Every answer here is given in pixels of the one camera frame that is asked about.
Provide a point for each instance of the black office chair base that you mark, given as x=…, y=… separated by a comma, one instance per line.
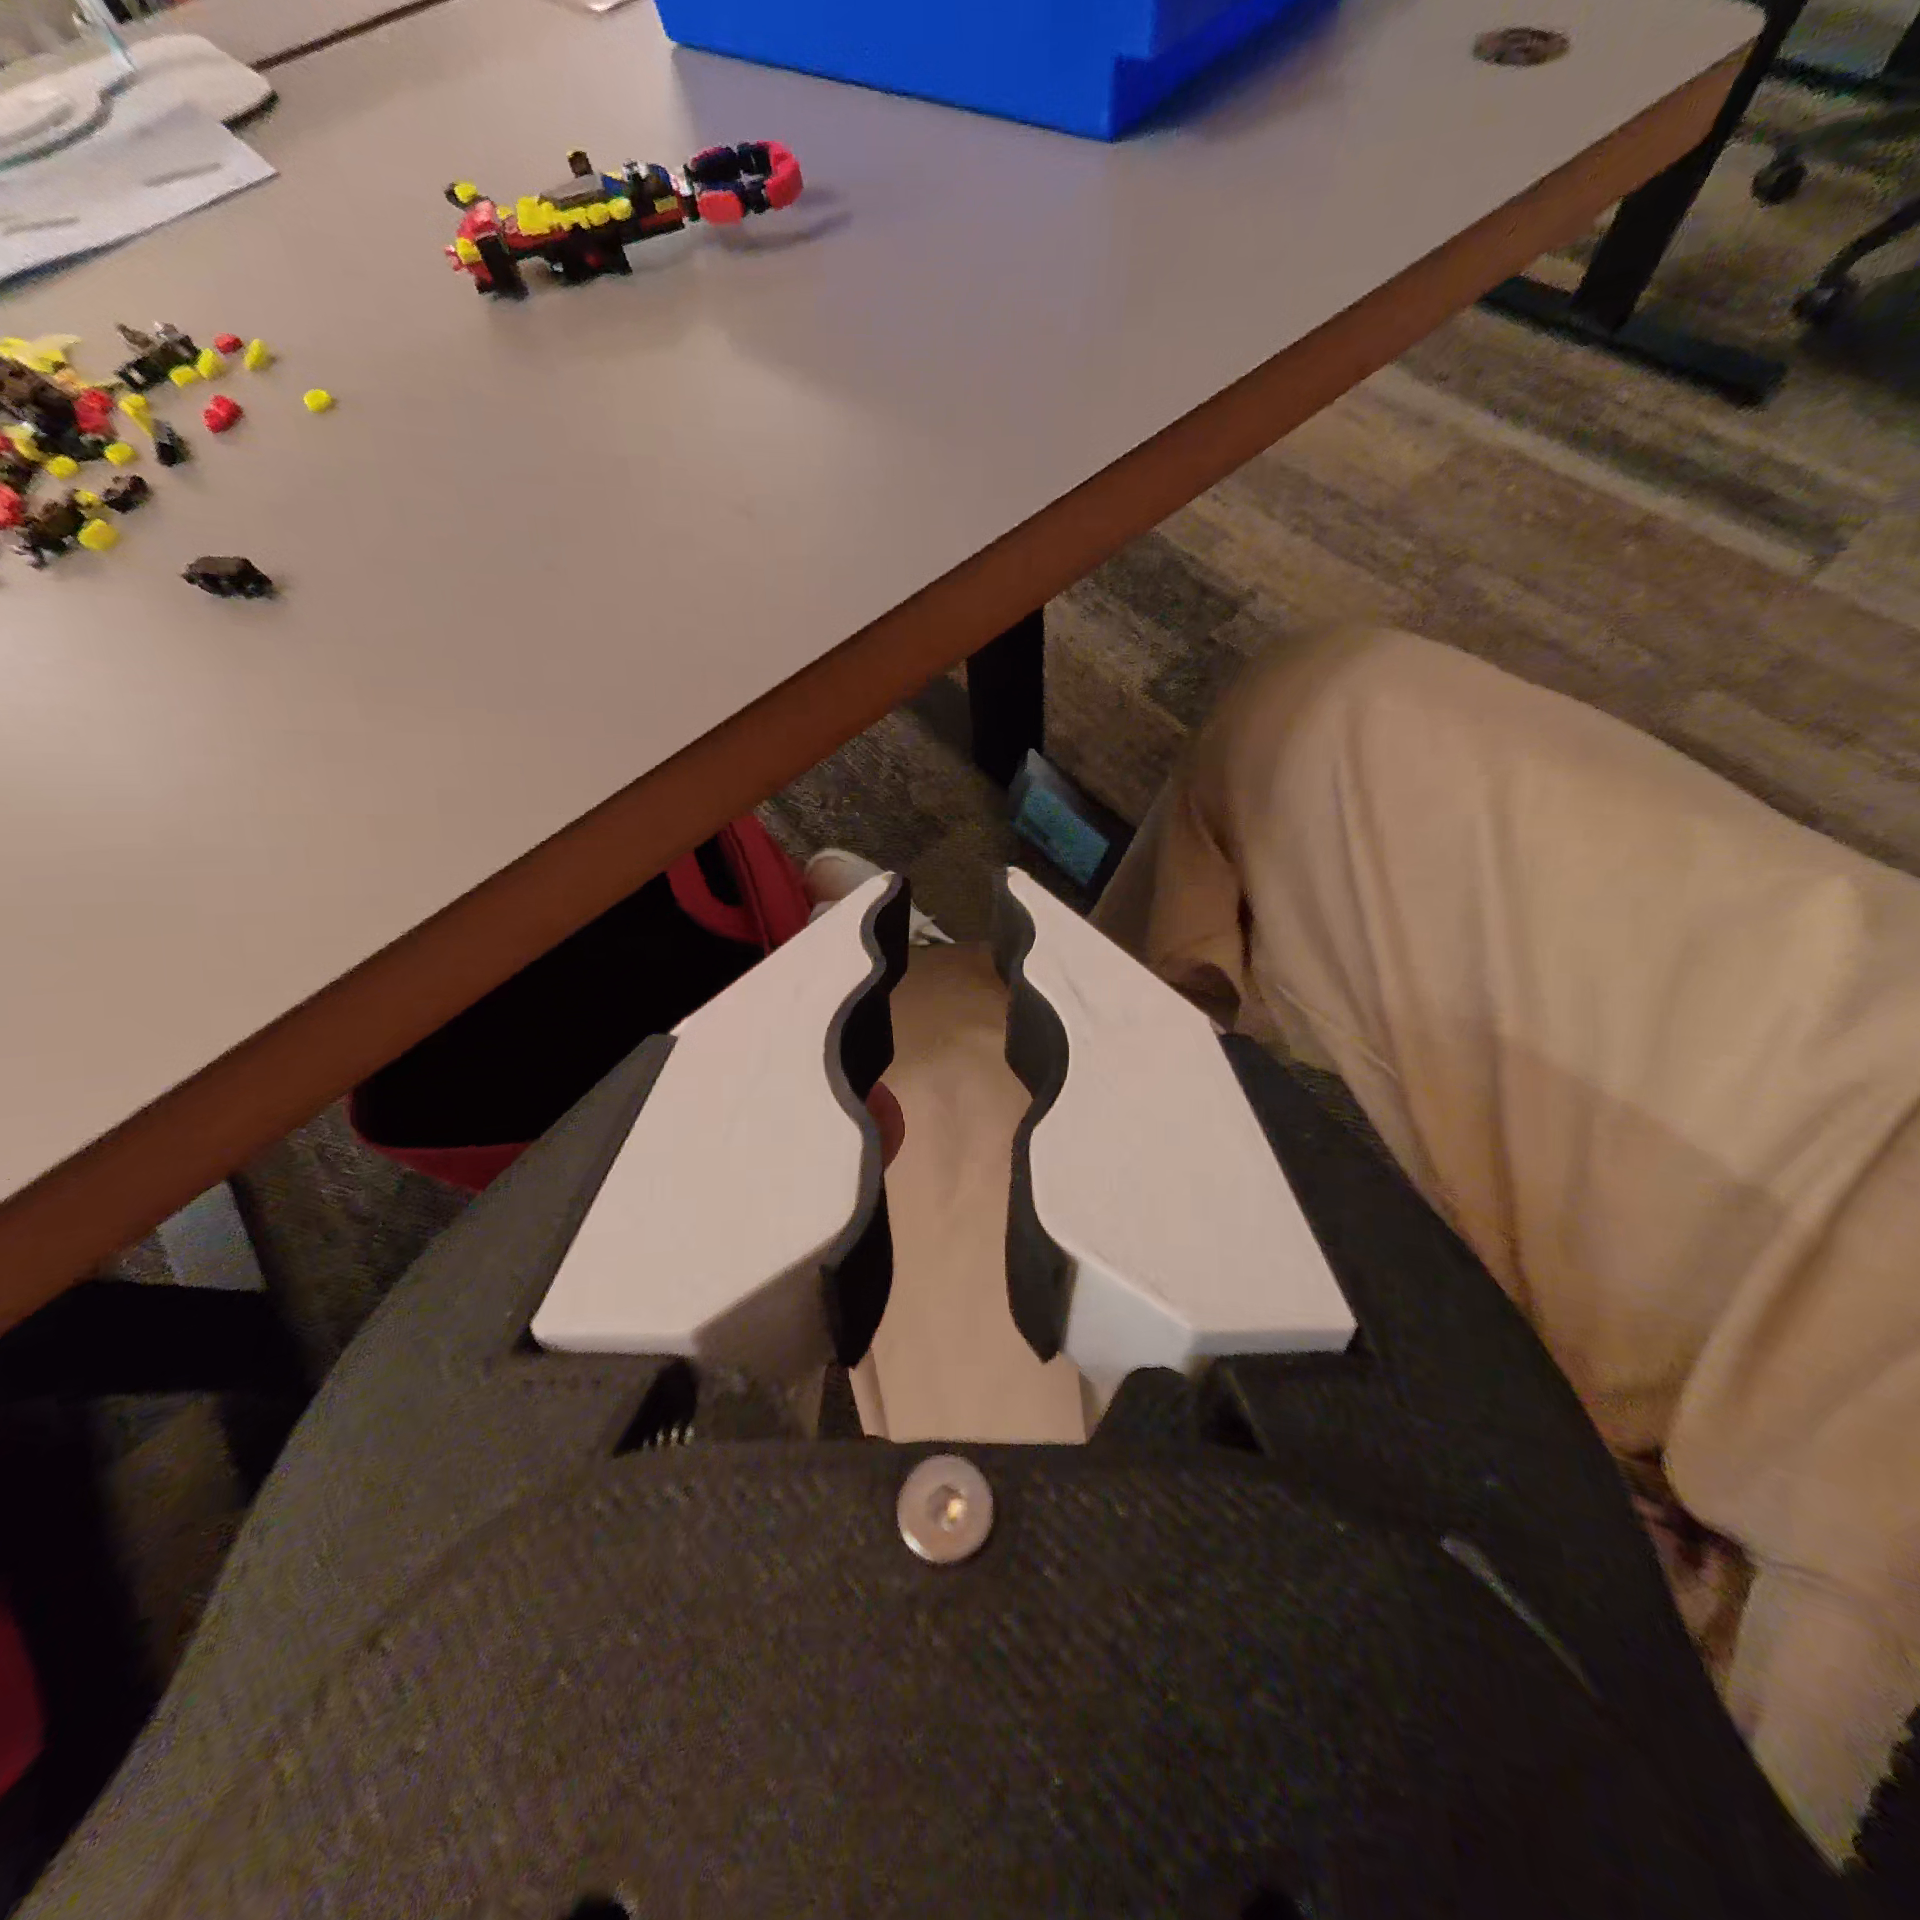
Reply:
x=1854, y=211

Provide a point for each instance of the red yellow black lego figure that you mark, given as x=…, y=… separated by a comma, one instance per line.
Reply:
x=586, y=218

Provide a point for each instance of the red fabric bag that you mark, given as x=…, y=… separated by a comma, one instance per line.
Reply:
x=755, y=901

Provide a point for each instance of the black table foot bar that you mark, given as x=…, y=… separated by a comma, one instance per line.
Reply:
x=137, y=1335

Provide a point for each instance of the lego instruction booklet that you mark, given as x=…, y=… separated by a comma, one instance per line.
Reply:
x=110, y=195

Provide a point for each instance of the pile of lego pieces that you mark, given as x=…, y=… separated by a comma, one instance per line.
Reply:
x=71, y=438

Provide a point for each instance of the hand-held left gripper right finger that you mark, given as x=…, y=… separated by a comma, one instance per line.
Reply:
x=1181, y=1183

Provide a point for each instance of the person's white shoe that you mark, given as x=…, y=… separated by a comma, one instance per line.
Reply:
x=844, y=870

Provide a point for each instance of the person's left hand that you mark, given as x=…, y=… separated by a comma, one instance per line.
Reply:
x=884, y=1125

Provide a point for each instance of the black lego clip plate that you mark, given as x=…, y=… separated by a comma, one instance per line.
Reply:
x=227, y=578

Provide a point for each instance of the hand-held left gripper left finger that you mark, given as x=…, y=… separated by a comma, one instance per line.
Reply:
x=704, y=1183

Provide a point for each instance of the person's beige trousers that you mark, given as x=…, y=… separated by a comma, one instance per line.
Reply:
x=1572, y=1053

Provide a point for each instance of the small dark round object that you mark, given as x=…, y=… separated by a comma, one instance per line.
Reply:
x=1519, y=52

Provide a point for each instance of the black table leg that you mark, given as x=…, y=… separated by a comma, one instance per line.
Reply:
x=1006, y=702

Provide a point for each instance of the blue plastic storage bin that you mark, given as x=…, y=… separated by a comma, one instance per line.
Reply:
x=1021, y=56

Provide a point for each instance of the black furniture leg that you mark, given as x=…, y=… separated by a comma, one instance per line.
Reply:
x=1649, y=227

